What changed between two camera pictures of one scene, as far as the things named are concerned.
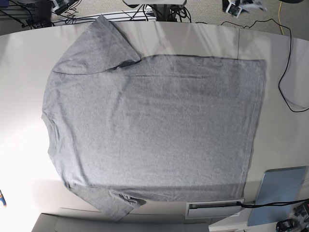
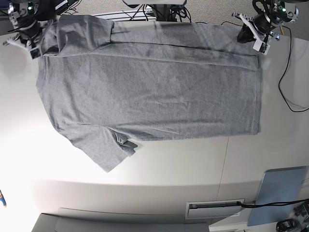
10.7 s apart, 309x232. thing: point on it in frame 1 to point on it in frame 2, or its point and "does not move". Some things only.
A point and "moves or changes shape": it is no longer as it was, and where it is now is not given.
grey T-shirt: (126, 129) moves or changes shape
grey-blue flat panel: (278, 186) does not move
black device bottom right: (287, 224) does not move
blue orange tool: (2, 197) does not move
